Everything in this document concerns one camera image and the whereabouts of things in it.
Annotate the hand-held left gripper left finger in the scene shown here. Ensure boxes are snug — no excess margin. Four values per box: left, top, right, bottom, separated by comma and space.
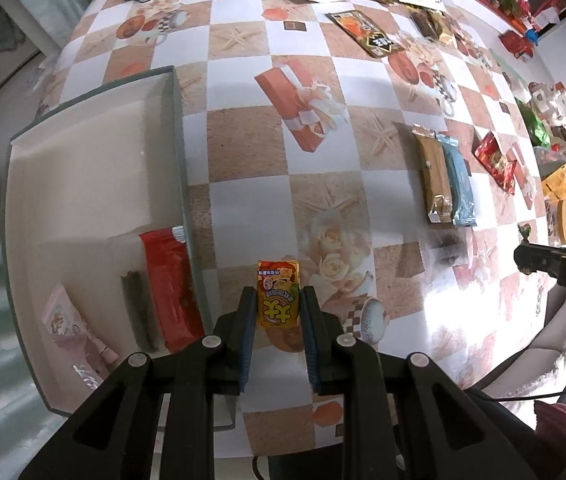
18, 286, 259, 480

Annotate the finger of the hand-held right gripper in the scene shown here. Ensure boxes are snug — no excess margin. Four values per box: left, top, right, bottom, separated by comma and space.
514, 242, 564, 279

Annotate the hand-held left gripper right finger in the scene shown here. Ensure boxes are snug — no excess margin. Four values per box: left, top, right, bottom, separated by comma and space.
299, 285, 538, 480

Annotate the yellow candy packet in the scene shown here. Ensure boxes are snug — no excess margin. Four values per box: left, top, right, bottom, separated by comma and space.
257, 259, 303, 332

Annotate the long red snack packet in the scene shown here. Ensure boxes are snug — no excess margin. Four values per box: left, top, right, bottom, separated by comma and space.
138, 227, 207, 354

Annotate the dark snack strip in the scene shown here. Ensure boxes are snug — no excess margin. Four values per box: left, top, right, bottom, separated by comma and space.
120, 271, 160, 354

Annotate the pink picture snack packet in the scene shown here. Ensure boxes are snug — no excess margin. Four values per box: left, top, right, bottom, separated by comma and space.
40, 282, 120, 382

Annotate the grey storage box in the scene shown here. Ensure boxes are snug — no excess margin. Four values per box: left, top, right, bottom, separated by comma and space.
0, 66, 238, 433

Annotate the light grey sofa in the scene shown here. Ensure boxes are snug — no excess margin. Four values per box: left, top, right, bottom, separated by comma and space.
478, 290, 566, 403

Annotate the yellow cardboard box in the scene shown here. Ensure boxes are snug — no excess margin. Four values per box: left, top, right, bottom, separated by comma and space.
542, 162, 566, 202

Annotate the light blue snack bar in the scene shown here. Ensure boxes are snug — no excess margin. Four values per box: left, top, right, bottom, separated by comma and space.
437, 132, 478, 229

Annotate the large red candy packet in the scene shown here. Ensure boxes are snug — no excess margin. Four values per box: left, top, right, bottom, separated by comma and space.
473, 131, 517, 196

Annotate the green foil packet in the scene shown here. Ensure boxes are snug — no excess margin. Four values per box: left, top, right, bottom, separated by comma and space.
515, 97, 552, 149

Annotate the gold snack bar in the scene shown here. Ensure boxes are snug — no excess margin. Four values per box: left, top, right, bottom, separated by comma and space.
412, 125, 454, 225

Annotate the person's pink clothing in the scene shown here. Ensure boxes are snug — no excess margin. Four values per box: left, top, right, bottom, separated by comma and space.
533, 400, 566, 480

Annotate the checkered tablecloth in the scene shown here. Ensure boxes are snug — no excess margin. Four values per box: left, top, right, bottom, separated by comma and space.
33, 0, 566, 461

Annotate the orange and black snack packet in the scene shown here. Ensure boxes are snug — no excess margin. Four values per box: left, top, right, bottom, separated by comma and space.
325, 10, 407, 59

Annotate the black cable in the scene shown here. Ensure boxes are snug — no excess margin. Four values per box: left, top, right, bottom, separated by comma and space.
468, 347, 566, 405

